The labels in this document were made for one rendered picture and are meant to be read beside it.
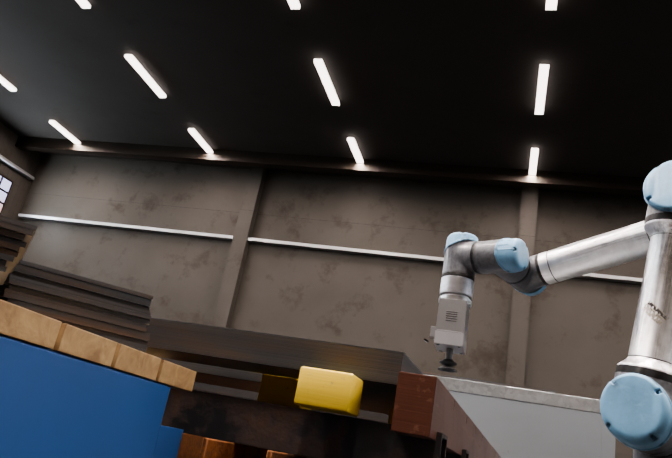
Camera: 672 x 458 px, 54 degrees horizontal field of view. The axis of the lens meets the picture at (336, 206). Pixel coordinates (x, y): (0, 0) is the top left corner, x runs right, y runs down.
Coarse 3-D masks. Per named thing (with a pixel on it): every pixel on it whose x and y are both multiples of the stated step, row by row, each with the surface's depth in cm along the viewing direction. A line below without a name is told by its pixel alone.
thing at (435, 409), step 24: (408, 384) 69; (432, 384) 68; (408, 408) 68; (432, 408) 67; (456, 408) 86; (408, 432) 67; (432, 432) 68; (456, 432) 88; (480, 432) 126; (480, 456) 130
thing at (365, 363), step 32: (160, 320) 83; (160, 352) 85; (192, 352) 80; (224, 352) 79; (256, 352) 78; (288, 352) 76; (320, 352) 75; (352, 352) 74; (384, 352) 74; (224, 384) 118; (256, 384) 105; (384, 384) 74; (352, 416) 138; (384, 416) 137
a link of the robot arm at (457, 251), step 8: (456, 232) 154; (448, 240) 155; (456, 240) 153; (464, 240) 152; (472, 240) 153; (448, 248) 154; (456, 248) 152; (464, 248) 151; (448, 256) 153; (456, 256) 151; (464, 256) 150; (448, 264) 152; (456, 264) 150; (464, 264) 150; (448, 272) 151; (456, 272) 150; (464, 272) 150; (472, 272) 151
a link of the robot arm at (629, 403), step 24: (648, 192) 125; (648, 216) 126; (648, 264) 123; (648, 288) 120; (648, 312) 118; (648, 336) 117; (624, 360) 118; (648, 360) 115; (624, 384) 113; (648, 384) 111; (600, 408) 115; (624, 408) 112; (648, 408) 110; (624, 432) 111; (648, 432) 109
